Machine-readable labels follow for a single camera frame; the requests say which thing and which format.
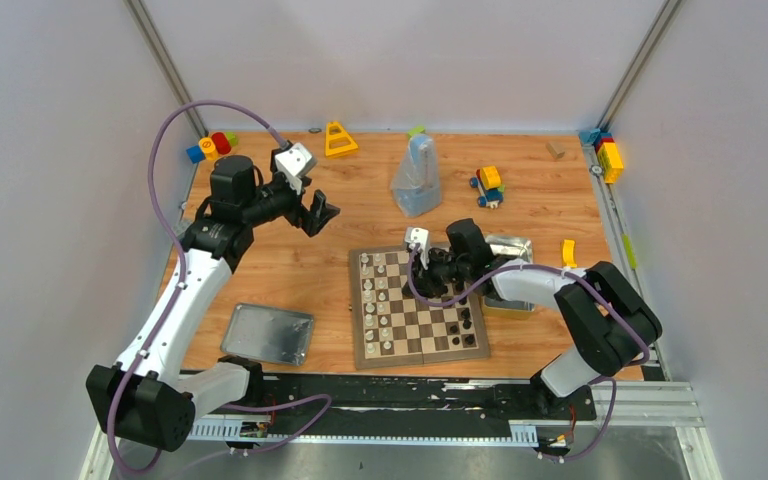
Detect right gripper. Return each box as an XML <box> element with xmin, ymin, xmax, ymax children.
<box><xmin>402</xmin><ymin>246</ymin><xmax>470</xmax><ymax>300</ymax></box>

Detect silver metal tin box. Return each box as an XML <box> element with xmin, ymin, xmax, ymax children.
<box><xmin>481</xmin><ymin>234</ymin><xmax>536</xmax><ymax>320</ymax></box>

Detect wooden chess board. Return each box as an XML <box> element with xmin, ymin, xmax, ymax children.
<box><xmin>348</xmin><ymin>246</ymin><xmax>490</xmax><ymax>370</ymax></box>

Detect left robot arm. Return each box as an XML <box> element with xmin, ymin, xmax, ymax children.
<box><xmin>86</xmin><ymin>149</ymin><xmax>340</xmax><ymax>452</ymax></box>

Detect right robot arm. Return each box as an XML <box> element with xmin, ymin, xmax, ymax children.
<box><xmin>404</xmin><ymin>218</ymin><xmax>663</xmax><ymax>418</ymax></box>

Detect yellow trapezoid toy block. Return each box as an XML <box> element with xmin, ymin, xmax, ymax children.
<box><xmin>324</xmin><ymin>121</ymin><xmax>359</xmax><ymax>158</ymax></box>

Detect clear bubble wrap bag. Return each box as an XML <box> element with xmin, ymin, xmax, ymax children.
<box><xmin>390</xmin><ymin>134</ymin><xmax>442</xmax><ymax>218</ymax></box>

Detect toy car blocks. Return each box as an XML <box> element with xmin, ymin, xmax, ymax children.
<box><xmin>469</xmin><ymin>166</ymin><xmax>505</xmax><ymax>209</ymax></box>

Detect silver tin lid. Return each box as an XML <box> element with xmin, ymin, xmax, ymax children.
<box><xmin>220</xmin><ymin>303</ymin><xmax>314</xmax><ymax>367</ymax></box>

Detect red cylinder block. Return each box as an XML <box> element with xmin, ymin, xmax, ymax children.
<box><xmin>211</xmin><ymin>132</ymin><xmax>232</xmax><ymax>156</ymax></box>

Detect small yellow block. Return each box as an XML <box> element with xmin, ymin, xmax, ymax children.
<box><xmin>561</xmin><ymin>239</ymin><xmax>578</xmax><ymax>268</ymax></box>

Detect yellow cylinder block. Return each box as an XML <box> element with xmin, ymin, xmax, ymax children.
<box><xmin>199</xmin><ymin>137</ymin><xmax>220</xmax><ymax>161</ymax></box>

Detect blue cube block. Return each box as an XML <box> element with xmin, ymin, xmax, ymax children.
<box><xmin>185</xmin><ymin>145</ymin><xmax>206</xmax><ymax>164</ymax></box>

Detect green block behind bag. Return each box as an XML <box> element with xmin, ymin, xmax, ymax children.
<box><xmin>407</xmin><ymin>125</ymin><xmax>426</xmax><ymax>138</ymax></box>

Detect small wooden block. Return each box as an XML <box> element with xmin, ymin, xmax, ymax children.
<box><xmin>546</xmin><ymin>142</ymin><xmax>566</xmax><ymax>160</ymax></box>

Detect stacked coloured bricks corner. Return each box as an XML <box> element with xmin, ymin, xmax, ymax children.
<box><xmin>578</xmin><ymin>129</ymin><xmax>624</xmax><ymax>184</ymax></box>

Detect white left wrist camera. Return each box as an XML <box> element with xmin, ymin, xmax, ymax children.
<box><xmin>273</xmin><ymin>143</ymin><xmax>317</xmax><ymax>196</ymax></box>

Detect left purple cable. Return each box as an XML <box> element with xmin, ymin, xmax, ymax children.
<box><xmin>106</xmin><ymin>99</ymin><xmax>334</xmax><ymax>476</ymax></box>

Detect purple cable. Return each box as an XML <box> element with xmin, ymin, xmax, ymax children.
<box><xmin>106</xmin><ymin>99</ymin><xmax>334</xmax><ymax>476</ymax></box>
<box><xmin>406</xmin><ymin>243</ymin><xmax>652</xmax><ymax>463</ymax></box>

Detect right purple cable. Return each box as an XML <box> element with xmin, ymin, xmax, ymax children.
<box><xmin>406</xmin><ymin>243</ymin><xmax>652</xmax><ymax>463</ymax></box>

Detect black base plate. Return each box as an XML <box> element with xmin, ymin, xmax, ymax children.
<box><xmin>199</xmin><ymin>372</ymin><xmax>599</xmax><ymax>425</ymax></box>

